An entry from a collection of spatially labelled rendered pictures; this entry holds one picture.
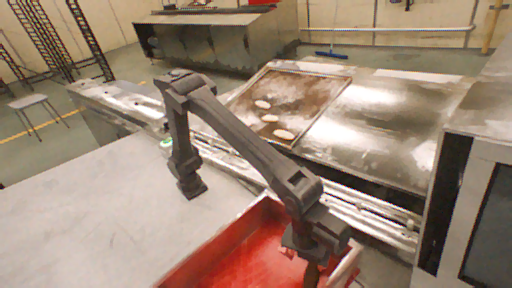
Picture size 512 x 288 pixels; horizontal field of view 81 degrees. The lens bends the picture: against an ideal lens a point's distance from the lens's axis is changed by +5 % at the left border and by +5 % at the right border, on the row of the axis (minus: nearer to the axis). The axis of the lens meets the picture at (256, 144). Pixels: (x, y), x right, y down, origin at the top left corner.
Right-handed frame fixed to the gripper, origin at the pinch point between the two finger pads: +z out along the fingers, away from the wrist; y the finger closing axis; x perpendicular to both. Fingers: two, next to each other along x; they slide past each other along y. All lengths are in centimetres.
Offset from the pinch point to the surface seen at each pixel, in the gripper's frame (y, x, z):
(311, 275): -1.7, 1.3, 3.0
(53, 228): 91, 15, 10
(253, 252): 15.8, 0.0, 5.1
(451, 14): -45, -398, 46
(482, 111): -24, -3, -45
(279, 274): 6.2, 3.5, 4.4
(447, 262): -25.0, 3.7, -21.6
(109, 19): 655, -471, 64
